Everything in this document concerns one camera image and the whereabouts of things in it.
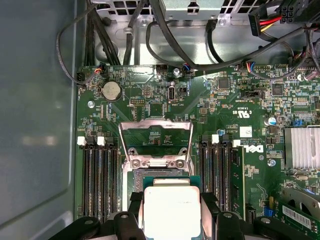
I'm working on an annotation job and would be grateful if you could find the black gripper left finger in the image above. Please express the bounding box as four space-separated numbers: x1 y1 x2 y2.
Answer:
48 191 147 240

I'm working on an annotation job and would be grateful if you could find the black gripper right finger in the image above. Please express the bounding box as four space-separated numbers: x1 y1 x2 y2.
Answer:
199 191 308 240

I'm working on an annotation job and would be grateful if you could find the silver CPU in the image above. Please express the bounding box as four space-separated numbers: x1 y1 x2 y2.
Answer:
141 174 202 240

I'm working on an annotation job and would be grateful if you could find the black RAM slot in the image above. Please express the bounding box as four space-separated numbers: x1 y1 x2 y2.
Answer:
200 134 210 194
86 136 101 217
96 136 111 218
209 134 221 201
219 134 231 212
106 136 120 213
77 136 92 217

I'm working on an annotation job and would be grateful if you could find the green RAM stick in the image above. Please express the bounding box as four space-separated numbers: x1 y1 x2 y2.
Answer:
231 139 246 215

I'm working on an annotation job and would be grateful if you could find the black graphics card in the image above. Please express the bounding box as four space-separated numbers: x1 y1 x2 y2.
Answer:
278 186 320 240

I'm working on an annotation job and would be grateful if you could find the silver heat sink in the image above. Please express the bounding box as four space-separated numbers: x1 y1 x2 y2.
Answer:
283 127 320 170

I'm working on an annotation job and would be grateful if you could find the green motherboard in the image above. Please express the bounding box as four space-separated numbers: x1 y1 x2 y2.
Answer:
74 63 320 240

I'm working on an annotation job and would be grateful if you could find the coin battery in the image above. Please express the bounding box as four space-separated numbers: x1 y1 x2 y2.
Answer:
101 80 123 102

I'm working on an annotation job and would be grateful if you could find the black PC case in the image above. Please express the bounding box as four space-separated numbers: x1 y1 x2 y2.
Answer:
0 0 320 240

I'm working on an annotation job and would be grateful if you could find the black power connector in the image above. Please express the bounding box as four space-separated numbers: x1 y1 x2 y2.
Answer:
279 0 305 23
248 4 285 38

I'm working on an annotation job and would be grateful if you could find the metal drive cage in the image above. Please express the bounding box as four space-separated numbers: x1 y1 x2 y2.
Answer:
89 0 251 21

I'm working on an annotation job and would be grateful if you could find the black wire with clamp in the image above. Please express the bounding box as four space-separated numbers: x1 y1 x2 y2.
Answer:
122 0 141 66

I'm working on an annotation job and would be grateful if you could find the thick black cable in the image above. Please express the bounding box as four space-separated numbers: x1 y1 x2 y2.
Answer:
149 0 198 68
145 21 320 73

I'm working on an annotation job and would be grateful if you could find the thin black wire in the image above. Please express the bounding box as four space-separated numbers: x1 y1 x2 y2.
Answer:
56 4 101 85

